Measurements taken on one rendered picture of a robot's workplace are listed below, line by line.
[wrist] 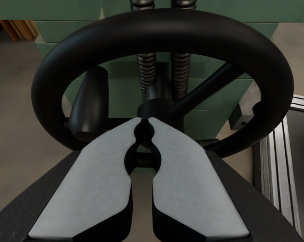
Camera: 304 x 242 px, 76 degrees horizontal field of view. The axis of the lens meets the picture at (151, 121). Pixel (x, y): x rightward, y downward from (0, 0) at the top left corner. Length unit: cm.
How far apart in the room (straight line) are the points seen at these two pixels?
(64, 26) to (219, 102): 38
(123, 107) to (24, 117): 99
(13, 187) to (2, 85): 75
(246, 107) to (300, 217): 57
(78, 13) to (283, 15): 32
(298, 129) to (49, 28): 110
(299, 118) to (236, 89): 75
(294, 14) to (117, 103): 39
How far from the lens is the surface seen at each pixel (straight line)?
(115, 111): 54
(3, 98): 161
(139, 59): 25
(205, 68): 43
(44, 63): 18
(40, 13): 38
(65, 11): 37
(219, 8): 24
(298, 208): 101
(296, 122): 120
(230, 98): 53
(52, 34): 40
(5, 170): 131
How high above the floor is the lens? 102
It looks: 59 degrees down
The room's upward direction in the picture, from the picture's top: 2 degrees clockwise
